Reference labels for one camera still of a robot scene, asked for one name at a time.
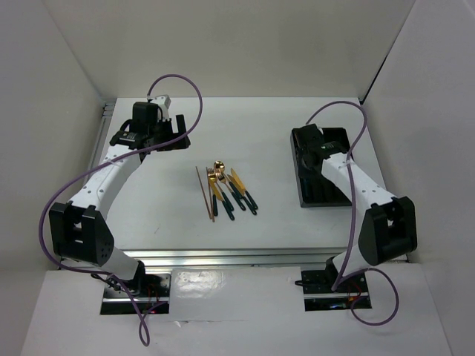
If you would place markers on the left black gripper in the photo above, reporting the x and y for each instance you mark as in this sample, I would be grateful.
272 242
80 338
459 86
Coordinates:
168 126

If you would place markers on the copper chopstick left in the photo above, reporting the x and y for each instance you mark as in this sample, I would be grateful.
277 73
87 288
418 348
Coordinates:
209 211

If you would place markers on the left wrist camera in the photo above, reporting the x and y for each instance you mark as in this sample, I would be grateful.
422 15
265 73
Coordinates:
163 102

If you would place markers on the copper chopstick right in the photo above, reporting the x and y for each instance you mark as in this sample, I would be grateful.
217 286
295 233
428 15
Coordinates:
210 195

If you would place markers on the copper chopstick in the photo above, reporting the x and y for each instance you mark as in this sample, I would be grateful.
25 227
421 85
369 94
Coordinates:
209 211
210 195

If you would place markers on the black cutlery tray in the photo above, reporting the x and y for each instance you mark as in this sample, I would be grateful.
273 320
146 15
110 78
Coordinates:
310 147

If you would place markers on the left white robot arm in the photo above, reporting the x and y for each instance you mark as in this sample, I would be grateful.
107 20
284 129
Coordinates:
78 228

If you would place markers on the gold spoon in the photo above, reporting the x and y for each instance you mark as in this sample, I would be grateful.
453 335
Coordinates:
219 167

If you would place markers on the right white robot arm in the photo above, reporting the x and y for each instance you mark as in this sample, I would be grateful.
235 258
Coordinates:
383 226

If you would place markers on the aluminium table rail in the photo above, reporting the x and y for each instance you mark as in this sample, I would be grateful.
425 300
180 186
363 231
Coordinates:
233 258

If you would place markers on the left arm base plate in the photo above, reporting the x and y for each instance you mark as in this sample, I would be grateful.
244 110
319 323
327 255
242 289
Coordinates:
153 298

